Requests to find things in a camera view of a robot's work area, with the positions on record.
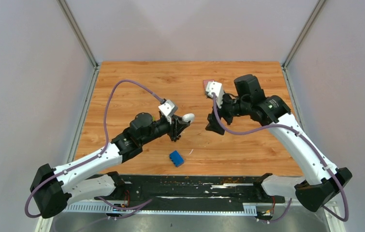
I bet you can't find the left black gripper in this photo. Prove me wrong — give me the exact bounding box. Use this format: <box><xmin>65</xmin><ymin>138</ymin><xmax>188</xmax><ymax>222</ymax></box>
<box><xmin>140</xmin><ymin>115</ymin><xmax>191</xmax><ymax>146</ymax></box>

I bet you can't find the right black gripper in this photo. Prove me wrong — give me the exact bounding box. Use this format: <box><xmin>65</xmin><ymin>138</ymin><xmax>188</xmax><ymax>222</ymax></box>
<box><xmin>205</xmin><ymin>91</ymin><xmax>250</xmax><ymax>134</ymax></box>

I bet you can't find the white earbud charging case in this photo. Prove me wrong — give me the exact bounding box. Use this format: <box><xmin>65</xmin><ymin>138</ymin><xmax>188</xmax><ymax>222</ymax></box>
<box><xmin>182</xmin><ymin>113</ymin><xmax>195</xmax><ymax>123</ymax></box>

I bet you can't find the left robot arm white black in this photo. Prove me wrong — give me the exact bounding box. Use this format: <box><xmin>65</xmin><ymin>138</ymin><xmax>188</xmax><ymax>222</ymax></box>
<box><xmin>25</xmin><ymin>112</ymin><xmax>195</xmax><ymax>218</ymax></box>

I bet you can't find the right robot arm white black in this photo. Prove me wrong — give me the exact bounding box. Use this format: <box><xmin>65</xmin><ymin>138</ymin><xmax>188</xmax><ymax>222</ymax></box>
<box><xmin>204</xmin><ymin>74</ymin><xmax>352</xmax><ymax>212</ymax></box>

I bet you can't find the black earbuds pair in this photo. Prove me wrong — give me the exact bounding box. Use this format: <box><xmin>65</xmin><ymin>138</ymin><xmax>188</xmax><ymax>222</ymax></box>
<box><xmin>171</xmin><ymin>135</ymin><xmax>181</xmax><ymax>142</ymax></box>

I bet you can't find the blue toy brick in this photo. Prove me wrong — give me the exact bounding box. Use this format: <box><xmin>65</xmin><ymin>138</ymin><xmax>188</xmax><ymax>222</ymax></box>
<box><xmin>169</xmin><ymin>150</ymin><xmax>185</xmax><ymax>167</ymax></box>

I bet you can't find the red white card box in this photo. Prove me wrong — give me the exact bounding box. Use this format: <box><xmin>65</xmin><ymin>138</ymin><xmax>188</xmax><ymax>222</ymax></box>
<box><xmin>203</xmin><ymin>79</ymin><xmax>214</xmax><ymax>95</ymax></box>

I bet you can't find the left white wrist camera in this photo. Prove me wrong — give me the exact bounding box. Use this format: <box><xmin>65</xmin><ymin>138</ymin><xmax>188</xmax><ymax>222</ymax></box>
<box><xmin>158</xmin><ymin>100</ymin><xmax>178</xmax><ymax>124</ymax></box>

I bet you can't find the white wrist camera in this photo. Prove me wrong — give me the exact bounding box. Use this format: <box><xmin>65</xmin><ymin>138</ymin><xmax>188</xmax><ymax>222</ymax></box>
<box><xmin>158</xmin><ymin>100</ymin><xmax>178</xmax><ymax>124</ymax></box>
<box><xmin>206</xmin><ymin>81</ymin><xmax>225</xmax><ymax>108</ymax></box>

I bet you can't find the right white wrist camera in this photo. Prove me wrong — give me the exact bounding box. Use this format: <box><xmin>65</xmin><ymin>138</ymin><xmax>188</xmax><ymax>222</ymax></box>
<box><xmin>206</xmin><ymin>81</ymin><xmax>225</xmax><ymax>108</ymax></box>

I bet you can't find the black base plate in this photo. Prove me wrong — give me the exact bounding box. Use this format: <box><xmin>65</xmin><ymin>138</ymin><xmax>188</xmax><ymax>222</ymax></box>
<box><xmin>104</xmin><ymin>175</ymin><xmax>285</xmax><ymax>211</ymax></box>

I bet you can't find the slotted white cable duct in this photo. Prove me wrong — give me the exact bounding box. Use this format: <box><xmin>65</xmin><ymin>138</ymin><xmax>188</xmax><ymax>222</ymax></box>
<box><xmin>62</xmin><ymin>202</ymin><xmax>257</xmax><ymax>216</ymax></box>

